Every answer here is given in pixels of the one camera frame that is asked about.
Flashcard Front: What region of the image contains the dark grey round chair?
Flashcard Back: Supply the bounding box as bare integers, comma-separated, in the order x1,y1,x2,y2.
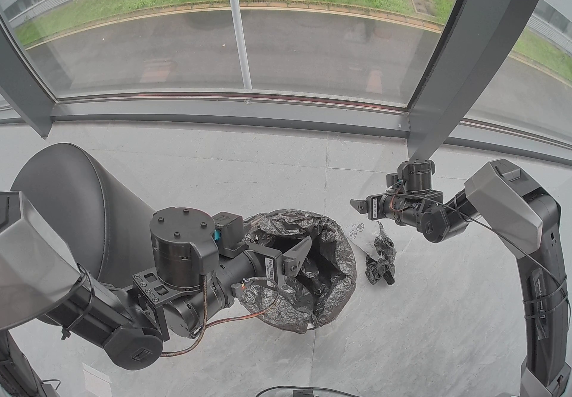
9,142,159,297

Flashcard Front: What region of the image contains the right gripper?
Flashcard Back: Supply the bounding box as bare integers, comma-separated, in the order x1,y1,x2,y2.
349,191,408,224

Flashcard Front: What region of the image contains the black plastic bag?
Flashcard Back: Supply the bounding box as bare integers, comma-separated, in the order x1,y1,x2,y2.
239,209,358,334

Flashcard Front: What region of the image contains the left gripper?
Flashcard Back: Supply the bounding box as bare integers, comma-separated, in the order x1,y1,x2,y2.
219,236,313,298

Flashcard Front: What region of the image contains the black plastic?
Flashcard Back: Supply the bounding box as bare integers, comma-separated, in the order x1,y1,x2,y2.
364,221,397,286

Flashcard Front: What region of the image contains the window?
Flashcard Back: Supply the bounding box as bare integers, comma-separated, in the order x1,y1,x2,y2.
0,0,572,163

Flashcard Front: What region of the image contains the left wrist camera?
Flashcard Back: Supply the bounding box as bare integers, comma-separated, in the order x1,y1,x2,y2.
214,212,247,259

